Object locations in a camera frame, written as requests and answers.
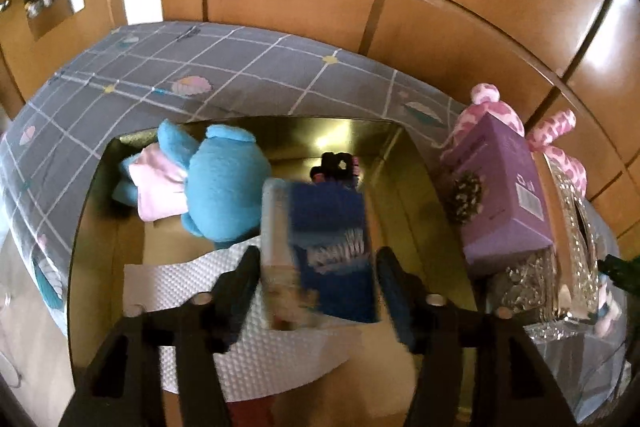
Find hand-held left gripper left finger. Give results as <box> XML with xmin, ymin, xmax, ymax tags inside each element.
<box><xmin>57</xmin><ymin>247</ymin><xmax>263</xmax><ymax>427</ymax></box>

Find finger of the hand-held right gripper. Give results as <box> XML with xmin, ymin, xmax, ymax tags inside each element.
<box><xmin>597</xmin><ymin>254</ymin><xmax>640</xmax><ymax>295</ymax></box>

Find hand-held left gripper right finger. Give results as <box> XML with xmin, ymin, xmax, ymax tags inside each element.
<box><xmin>376</xmin><ymin>247</ymin><xmax>568</xmax><ymax>427</ymax></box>

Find white paper towel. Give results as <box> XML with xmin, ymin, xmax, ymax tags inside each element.
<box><xmin>122</xmin><ymin>244</ymin><xmax>361</xmax><ymax>395</ymax></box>

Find blue and white pack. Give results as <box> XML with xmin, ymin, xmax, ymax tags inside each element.
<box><xmin>261</xmin><ymin>179</ymin><xmax>378</xmax><ymax>333</ymax></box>

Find blue plush toy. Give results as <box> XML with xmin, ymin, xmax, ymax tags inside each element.
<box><xmin>112</xmin><ymin>119</ymin><xmax>273</xmax><ymax>250</ymax></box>

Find gold box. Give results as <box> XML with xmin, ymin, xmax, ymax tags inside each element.
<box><xmin>67</xmin><ymin>117</ymin><xmax>481</xmax><ymax>427</ymax></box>

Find black hair clip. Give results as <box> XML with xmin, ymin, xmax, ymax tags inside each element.
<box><xmin>310</xmin><ymin>152</ymin><xmax>362</xmax><ymax>185</ymax></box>

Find ornate metal tissue box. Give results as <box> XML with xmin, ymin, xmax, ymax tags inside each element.
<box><xmin>487</xmin><ymin>152</ymin><xmax>623</xmax><ymax>340</ymax></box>

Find purple box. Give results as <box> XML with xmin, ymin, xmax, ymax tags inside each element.
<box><xmin>440</xmin><ymin>112</ymin><xmax>556</xmax><ymax>278</ymax></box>

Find pink spotted plush toy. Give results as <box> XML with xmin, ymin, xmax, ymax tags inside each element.
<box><xmin>442</xmin><ymin>83</ymin><xmax>588</xmax><ymax>198</ymax></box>

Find wooden wardrobe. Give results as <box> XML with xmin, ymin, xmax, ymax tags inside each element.
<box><xmin>160</xmin><ymin>0</ymin><xmax>640</xmax><ymax>248</ymax></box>

